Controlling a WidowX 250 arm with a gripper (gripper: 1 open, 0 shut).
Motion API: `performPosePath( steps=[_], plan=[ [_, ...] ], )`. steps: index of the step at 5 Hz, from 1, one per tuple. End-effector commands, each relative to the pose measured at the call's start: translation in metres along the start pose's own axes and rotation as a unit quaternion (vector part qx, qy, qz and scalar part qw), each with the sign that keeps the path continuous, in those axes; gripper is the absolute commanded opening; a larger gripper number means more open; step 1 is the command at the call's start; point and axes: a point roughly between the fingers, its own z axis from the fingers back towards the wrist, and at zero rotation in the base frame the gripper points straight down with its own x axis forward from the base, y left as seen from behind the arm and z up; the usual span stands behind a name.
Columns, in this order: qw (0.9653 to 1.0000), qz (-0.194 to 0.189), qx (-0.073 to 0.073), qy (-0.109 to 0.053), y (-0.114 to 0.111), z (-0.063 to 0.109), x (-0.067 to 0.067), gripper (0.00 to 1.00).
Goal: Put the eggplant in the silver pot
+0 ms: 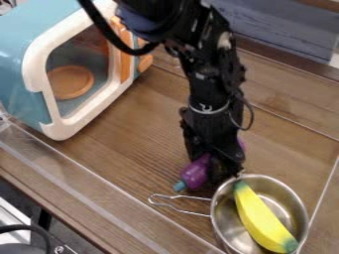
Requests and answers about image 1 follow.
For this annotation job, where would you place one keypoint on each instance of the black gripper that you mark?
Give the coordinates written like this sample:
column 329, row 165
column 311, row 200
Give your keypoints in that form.
column 210, row 131

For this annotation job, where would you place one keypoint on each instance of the purple toy eggplant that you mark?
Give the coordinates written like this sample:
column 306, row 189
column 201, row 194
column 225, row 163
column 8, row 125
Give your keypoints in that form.
column 194, row 175

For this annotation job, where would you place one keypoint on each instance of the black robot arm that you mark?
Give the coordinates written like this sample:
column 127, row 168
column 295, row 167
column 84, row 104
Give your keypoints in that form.
column 197, row 35

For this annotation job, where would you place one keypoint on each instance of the yellow toy banana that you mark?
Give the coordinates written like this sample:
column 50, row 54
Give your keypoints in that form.
column 261, row 222

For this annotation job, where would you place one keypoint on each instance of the orange microwave turntable plate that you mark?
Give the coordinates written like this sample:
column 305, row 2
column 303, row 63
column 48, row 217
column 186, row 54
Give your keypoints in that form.
column 71, row 81

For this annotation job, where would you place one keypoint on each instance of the blue toy microwave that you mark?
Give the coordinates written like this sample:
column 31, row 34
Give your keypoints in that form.
column 46, row 34

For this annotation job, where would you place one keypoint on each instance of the silver pot with wire handle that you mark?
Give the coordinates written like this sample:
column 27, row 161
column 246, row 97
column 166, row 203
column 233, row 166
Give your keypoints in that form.
column 231, row 234

